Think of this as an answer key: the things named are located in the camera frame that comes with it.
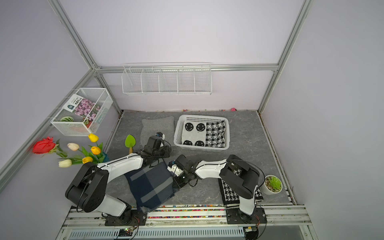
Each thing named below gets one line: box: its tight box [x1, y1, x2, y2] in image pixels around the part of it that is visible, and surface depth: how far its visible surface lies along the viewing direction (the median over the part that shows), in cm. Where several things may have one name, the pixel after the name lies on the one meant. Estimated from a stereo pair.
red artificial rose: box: [32, 136, 68, 158], surface depth 61 cm
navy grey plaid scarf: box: [124, 160, 176, 213], surface depth 84 cm
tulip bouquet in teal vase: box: [58, 133, 110, 168], surface depth 69 cm
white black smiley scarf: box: [181, 120, 226, 148], surface depth 102 cm
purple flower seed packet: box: [62, 94, 101, 122], surface depth 76 cm
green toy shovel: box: [125, 134, 136, 154], surface depth 105 cm
